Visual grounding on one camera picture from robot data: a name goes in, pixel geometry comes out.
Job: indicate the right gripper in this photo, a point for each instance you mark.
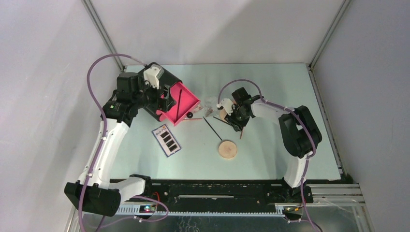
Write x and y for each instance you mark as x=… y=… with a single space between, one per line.
x=237 y=127

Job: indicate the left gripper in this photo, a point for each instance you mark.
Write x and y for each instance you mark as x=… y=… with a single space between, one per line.
x=170 y=101

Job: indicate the black mascara wand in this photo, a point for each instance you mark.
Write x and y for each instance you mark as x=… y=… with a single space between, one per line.
x=220 y=120

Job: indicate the black thin brush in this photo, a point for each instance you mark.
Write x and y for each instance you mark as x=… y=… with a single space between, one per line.
x=178 y=104

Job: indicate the black pink drawer organizer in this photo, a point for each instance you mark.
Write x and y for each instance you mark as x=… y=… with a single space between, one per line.
x=166 y=79

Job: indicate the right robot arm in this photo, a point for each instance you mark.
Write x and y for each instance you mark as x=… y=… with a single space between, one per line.
x=299 y=131

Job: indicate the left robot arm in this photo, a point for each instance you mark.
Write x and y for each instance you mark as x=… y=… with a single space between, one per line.
x=93 y=192

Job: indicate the large beige sponge upper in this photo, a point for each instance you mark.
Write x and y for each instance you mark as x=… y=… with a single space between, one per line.
x=223 y=114

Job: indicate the beige round sponge lower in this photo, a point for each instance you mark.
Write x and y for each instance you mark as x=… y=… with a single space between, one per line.
x=227 y=149

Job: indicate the false eyelash case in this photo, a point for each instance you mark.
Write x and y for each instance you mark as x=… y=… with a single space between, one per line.
x=197 y=109

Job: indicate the long black wand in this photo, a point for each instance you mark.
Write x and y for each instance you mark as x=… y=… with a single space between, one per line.
x=212 y=128

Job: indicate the clear bag of clips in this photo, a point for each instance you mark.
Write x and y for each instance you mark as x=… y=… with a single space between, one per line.
x=210 y=106

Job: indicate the bob pin card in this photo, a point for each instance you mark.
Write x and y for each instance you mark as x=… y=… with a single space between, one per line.
x=166 y=140

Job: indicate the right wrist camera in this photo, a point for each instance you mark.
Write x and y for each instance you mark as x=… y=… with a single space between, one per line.
x=227 y=104

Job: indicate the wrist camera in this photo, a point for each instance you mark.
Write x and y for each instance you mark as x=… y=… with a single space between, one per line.
x=227 y=104
x=153 y=75

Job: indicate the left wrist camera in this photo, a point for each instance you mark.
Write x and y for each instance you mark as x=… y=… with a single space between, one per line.
x=153 y=75

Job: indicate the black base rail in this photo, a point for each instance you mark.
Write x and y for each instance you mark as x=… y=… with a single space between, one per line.
x=225 y=196

